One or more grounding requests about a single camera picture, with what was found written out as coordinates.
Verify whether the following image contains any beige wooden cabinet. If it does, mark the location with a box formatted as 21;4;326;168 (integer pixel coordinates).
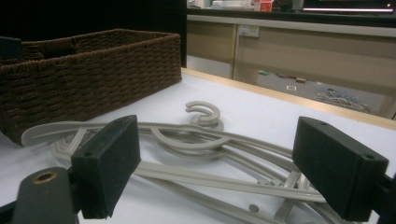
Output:
186;13;396;119

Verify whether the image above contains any white wall socket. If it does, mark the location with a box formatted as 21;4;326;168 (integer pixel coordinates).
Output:
237;24;260;39

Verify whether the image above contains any grey plastic clothes hanger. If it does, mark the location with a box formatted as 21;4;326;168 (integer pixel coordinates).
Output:
21;101;344;224
49;115;353;224

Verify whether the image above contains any dark monitor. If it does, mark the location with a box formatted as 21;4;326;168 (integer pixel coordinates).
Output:
302;0;396;15

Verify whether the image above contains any pale clutter pile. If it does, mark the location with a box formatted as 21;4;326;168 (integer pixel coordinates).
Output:
317;87;372;114

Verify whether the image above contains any red box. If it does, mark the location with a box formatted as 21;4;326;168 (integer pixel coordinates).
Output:
253;0;275;13

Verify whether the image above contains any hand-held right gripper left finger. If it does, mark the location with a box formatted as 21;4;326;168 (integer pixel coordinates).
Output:
70;115;142;219

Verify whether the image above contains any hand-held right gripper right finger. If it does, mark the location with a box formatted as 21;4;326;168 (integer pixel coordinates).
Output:
292;116;390;222

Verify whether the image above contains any brown wicker basket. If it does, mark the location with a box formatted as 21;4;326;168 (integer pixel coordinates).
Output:
0;28;183;147

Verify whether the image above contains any white table cover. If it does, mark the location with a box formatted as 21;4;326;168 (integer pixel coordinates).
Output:
0;73;396;224

